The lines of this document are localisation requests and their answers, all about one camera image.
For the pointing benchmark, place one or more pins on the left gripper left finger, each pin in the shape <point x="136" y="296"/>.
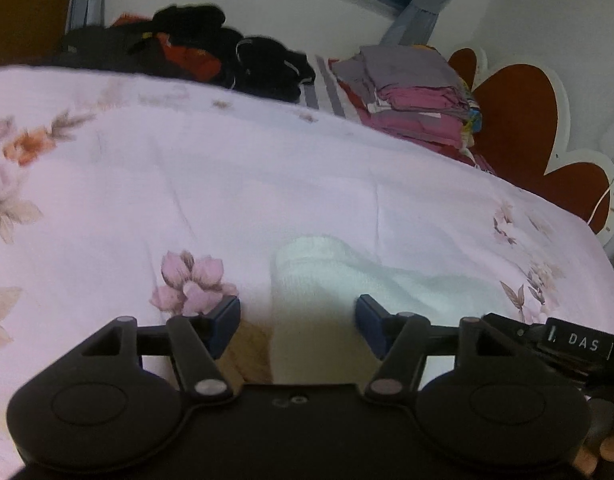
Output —
<point x="108" y="365"/>

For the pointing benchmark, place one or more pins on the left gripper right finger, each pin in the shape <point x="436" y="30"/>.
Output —
<point x="403" y="343"/>

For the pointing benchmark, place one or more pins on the white knit sweater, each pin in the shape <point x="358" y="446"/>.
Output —
<point x="316" y="282"/>

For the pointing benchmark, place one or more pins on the stack of folded clothes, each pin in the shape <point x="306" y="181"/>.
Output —
<point x="410" y="93"/>

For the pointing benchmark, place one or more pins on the pile of black clothes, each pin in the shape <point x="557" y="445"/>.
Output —
<point x="190" y="43"/>

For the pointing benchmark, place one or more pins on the person's right hand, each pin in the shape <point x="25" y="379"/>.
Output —
<point x="587" y="460"/>

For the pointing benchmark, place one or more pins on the pink floral bedsheet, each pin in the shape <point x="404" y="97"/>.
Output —
<point x="126" y="195"/>

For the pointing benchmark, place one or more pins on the red heart headboard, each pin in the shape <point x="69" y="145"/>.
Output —
<point x="525" y="137"/>

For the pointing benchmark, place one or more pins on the brown wooden door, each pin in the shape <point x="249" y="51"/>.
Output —
<point x="30" y="29"/>

